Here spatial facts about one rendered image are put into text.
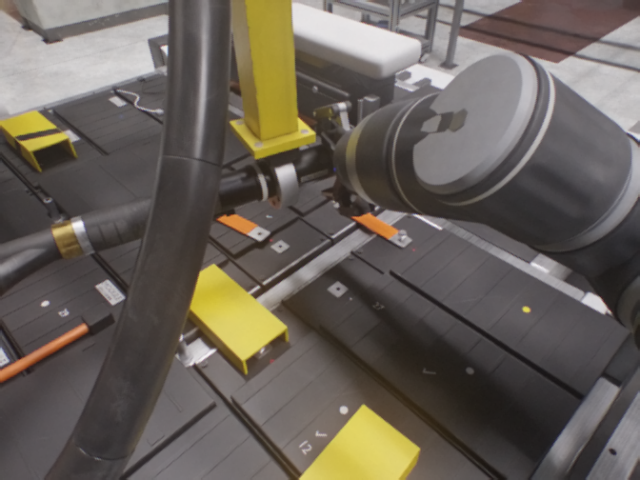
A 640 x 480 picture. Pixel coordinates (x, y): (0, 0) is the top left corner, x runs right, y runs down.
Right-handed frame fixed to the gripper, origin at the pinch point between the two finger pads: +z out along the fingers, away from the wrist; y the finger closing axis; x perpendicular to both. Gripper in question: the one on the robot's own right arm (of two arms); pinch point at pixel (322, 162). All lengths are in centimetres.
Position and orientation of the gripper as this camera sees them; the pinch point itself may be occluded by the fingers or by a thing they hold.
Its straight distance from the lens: 66.6
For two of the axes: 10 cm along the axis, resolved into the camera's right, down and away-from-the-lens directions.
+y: 2.5, 9.3, 2.5
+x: 8.8, -3.3, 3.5
